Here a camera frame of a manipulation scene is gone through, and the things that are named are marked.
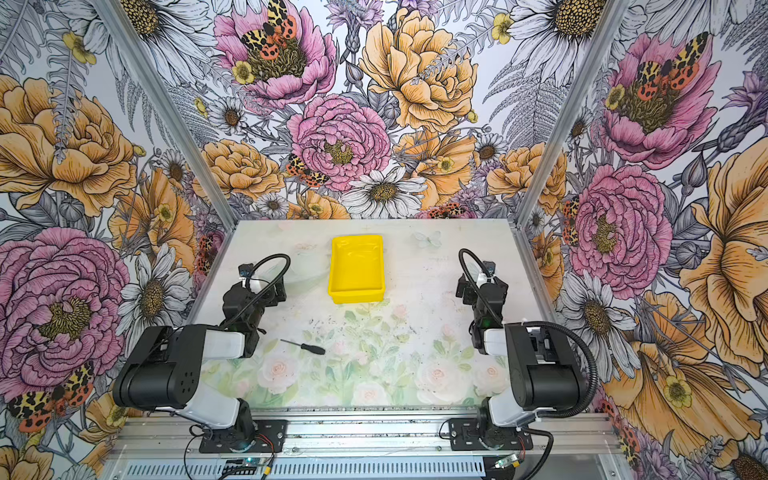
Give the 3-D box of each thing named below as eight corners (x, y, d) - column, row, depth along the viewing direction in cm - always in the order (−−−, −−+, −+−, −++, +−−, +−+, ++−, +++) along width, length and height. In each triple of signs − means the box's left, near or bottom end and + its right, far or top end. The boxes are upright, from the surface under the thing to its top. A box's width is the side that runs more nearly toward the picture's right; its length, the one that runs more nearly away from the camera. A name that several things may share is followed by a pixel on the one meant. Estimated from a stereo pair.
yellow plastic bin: (326, 303, 101) (323, 292, 96) (335, 246, 117) (333, 235, 112) (385, 303, 101) (384, 293, 96) (386, 247, 117) (386, 235, 112)
